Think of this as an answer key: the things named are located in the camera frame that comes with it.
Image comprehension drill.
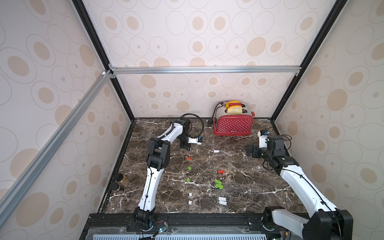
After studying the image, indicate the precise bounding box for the black toaster power cable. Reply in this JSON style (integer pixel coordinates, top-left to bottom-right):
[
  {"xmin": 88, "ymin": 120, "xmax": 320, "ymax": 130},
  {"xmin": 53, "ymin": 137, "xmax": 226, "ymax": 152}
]
[{"xmin": 206, "ymin": 102, "xmax": 225, "ymax": 127}]

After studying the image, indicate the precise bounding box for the black frame post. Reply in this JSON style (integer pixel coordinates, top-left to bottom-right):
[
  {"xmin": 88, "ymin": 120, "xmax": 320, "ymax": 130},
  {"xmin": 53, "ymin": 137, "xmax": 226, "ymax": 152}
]
[
  {"xmin": 72, "ymin": 0, "xmax": 135, "ymax": 121},
  {"xmin": 271, "ymin": 0, "xmax": 348, "ymax": 123}
]

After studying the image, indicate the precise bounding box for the red toaster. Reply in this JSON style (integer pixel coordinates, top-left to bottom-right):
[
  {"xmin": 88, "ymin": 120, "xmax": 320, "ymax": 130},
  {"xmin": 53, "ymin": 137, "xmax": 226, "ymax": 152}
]
[{"xmin": 213, "ymin": 107, "xmax": 255, "ymax": 136}]

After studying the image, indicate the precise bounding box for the brown cylinder object at edge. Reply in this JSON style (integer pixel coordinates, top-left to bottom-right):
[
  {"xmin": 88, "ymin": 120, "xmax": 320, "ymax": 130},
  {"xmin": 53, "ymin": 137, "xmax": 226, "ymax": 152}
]
[{"xmin": 109, "ymin": 173, "xmax": 129, "ymax": 192}]

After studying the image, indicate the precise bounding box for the yellow toast back slice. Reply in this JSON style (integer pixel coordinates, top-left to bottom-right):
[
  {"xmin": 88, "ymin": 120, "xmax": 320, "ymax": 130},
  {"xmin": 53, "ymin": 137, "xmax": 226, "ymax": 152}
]
[{"xmin": 226, "ymin": 101, "xmax": 242, "ymax": 108}]

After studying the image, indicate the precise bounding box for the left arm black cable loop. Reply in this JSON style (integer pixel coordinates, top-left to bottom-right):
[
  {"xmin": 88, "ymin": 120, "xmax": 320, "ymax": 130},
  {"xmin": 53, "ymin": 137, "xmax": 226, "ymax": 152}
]
[{"xmin": 179, "ymin": 113, "xmax": 205, "ymax": 139}]

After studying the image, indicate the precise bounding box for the left diagonal aluminium rail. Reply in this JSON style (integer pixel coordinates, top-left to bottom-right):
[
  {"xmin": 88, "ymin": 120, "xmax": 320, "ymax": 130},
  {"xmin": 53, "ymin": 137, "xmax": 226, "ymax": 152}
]
[{"xmin": 1, "ymin": 70, "xmax": 112, "ymax": 227}]

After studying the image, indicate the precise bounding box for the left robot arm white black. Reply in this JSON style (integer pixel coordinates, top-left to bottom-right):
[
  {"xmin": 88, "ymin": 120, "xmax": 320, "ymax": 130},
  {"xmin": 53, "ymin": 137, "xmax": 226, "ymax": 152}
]
[{"xmin": 134, "ymin": 116, "xmax": 191, "ymax": 229}]

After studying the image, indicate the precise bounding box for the left black frame post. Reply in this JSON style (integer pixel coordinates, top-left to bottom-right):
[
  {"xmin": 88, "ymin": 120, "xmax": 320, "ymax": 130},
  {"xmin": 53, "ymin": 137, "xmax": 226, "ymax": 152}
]
[{"xmin": 72, "ymin": 0, "xmax": 135, "ymax": 121}]

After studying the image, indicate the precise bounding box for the right black frame post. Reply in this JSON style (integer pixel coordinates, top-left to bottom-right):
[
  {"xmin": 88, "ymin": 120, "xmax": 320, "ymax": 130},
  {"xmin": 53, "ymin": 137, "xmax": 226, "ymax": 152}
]
[{"xmin": 271, "ymin": 0, "xmax": 348, "ymax": 123}]

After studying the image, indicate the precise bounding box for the yellow toast slice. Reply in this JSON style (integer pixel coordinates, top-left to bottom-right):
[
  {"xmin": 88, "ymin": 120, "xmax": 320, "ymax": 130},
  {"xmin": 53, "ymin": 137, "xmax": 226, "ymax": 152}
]
[
  {"xmin": 226, "ymin": 105, "xmax": 243, "ymax": 115},
  {"xmin": 226, "ymin": 101, "xmax": 242, "ymax": 108}
]

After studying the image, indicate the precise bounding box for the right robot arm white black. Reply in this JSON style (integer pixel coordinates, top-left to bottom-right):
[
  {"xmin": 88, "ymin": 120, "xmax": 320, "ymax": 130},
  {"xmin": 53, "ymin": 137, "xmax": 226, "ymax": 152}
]
[{"xmin": 246, "ymin": 130, "xmax": 353, "ymax": 240}]

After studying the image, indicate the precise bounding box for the yellow toast front slice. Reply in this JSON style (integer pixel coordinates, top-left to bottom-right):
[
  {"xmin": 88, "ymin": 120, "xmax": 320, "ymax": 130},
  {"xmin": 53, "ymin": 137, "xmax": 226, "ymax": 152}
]
[{"xmin": 226, "ymin": 105, "xmax": 243, "ymax": 115}]

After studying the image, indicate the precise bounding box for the horizontal aluminium rail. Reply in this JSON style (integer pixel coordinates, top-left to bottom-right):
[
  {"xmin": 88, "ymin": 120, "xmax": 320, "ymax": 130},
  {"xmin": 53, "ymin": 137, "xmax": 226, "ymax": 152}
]
[{"xmin": 108, "ymin": 66, "xmax": 302, "ymax": 75}]

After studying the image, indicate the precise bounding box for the white usb drive lower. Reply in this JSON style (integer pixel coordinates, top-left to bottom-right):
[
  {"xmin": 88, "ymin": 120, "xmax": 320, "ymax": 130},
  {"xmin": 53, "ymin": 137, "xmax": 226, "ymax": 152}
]
[{"xmin": 219, "ymin": 200, "xmax": 227, "ymax": 206}]

